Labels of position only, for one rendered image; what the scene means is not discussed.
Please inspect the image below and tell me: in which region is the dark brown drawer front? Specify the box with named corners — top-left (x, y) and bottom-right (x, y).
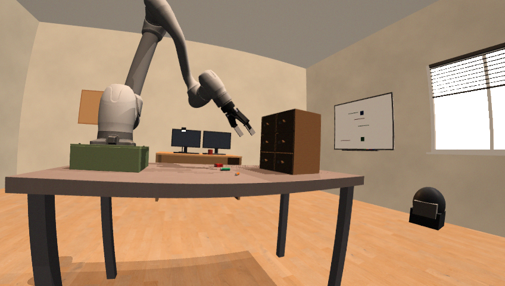
top-left (260, 152), bottom-right (275, 170)
top-left (262, 115), bottom-right (276, 133)
top-left (261, 134), bottom-right (275, 151)
top-left (275, 153), bottom-right (293, 173)
top-left (276, 111), bottom-right (294, 132)
top-left (276, 132), bottom-right (294, 152)

